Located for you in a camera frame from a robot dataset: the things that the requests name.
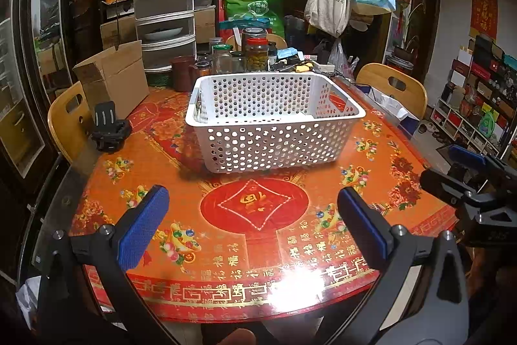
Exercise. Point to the red lid pickle jar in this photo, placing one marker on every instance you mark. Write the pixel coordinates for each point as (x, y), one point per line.
(257, 56)

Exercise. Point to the translucent plastic bag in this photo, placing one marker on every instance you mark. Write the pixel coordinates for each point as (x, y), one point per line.
(337, 56)

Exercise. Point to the cluttered storage shelf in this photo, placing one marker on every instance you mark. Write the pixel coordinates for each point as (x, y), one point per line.
(480, 98)

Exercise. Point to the yellow black tool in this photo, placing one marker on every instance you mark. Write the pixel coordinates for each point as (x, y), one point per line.
(301, 67)

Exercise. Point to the brown pitcher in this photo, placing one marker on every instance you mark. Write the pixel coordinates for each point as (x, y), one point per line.
(183, 74)

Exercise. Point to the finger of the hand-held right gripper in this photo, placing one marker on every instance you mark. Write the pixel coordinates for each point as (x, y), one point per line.
(468, 156)
(444, 187)

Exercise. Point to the blue small box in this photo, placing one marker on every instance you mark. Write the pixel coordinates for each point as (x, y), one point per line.
(287, 54)

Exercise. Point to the dark lid glass jar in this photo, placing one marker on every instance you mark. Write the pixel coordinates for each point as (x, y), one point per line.
(253, 33)

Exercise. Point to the small clear glass jar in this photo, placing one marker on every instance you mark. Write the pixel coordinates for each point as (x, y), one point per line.
(238, 63)

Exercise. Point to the white perforated plastic basket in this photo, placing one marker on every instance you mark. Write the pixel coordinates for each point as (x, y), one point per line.
(282, 120)

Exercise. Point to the green woven basket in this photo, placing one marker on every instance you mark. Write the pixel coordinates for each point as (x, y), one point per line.
(159, 79)

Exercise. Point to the white blue paper bag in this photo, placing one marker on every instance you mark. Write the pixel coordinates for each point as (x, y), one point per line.
(391, 108)

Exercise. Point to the small brown glass jar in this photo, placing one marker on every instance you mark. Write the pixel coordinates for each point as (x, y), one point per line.
(202, 70)

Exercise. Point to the red wall poster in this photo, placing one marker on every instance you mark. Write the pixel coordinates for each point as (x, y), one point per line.
(483, 9)

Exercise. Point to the stacked tiered food cover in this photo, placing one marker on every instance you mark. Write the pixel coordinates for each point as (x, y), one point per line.
(163, 1)

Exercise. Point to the red printed tablecloth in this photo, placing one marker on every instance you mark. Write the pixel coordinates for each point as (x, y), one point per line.
(258, 248)

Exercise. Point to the black clamp holder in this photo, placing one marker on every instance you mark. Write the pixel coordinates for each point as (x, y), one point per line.
(109, 130)

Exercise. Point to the green sack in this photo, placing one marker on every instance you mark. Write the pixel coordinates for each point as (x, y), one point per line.
(252, 7)

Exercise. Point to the brown cardboard box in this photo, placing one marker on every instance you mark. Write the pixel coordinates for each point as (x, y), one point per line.
(117, 31)

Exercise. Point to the potted plant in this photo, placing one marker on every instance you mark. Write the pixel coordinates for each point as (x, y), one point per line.
(408, 46)

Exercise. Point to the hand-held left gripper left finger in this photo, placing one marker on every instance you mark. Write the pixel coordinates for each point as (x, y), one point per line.
(141, 227)

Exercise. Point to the white plastic bag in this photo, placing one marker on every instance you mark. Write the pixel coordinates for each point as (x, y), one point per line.
(28, 300)

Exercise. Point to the open cardboard box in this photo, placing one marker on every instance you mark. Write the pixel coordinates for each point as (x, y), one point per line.
(121, 86)

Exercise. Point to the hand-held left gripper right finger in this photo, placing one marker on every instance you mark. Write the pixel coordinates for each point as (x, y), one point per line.
(361, 223)

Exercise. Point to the closed cardboard box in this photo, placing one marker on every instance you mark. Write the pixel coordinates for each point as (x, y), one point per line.
(205, 25)

